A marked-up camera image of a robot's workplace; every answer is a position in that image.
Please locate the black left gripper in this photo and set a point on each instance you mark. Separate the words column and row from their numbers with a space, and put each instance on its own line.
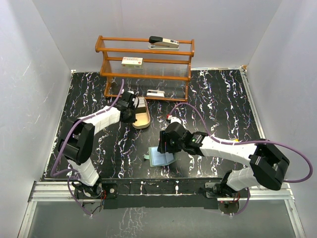
column 132, row 119

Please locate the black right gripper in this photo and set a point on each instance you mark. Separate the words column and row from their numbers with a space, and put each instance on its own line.
column 164, row 147

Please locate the mint green card holder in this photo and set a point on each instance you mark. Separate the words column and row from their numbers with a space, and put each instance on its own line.
column 157, row 159

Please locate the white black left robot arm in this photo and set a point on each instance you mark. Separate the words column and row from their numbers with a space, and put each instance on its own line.
column 77, row 136

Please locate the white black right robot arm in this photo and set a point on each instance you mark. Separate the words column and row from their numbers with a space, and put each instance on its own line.
column 264, row 163

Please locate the stack of credit cards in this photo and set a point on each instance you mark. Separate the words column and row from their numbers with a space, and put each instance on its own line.
column 140, row 102

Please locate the beige oval card tray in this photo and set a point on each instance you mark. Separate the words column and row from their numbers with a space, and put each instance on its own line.
column 143, row 119

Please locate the white red staples box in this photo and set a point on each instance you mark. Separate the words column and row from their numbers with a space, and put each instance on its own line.
column 132, row 62

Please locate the wooden three-tier shelf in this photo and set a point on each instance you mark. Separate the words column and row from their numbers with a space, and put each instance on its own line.
column 165, row 70

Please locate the black grey stapler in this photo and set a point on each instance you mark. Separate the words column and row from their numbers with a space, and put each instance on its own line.
column 160, row 43

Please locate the black front base bar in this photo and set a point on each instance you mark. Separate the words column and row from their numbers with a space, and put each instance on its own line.
column 158, row 193

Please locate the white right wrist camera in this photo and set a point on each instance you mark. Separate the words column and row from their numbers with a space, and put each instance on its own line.
column 171, row 119

